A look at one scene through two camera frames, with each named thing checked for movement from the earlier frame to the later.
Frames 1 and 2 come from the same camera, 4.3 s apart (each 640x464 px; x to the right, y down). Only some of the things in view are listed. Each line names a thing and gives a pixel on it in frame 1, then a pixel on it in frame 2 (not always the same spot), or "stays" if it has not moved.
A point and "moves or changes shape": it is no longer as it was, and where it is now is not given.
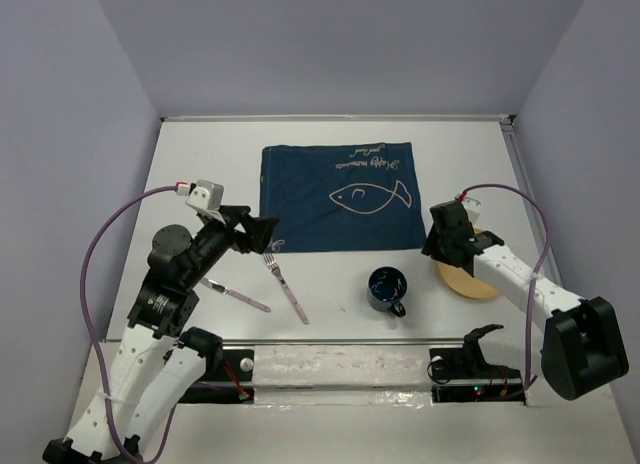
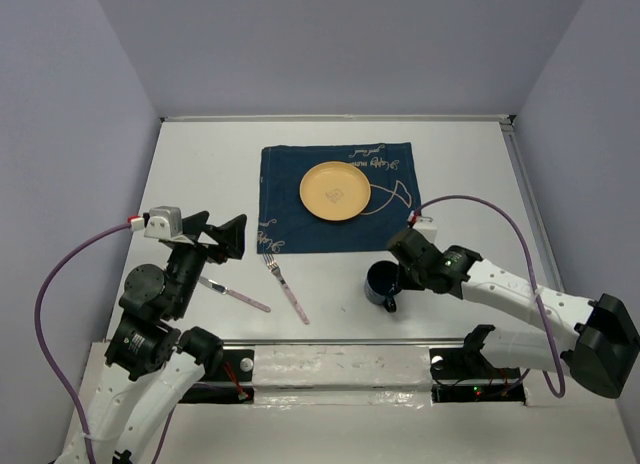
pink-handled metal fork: [271, 261] stays
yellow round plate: [462, 281] moves or changes shape
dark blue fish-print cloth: [341, 197] stays
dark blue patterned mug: [386, 286] moves or changes shape
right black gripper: [431, 248] → [407, 281]
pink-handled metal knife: [240, 296] stays
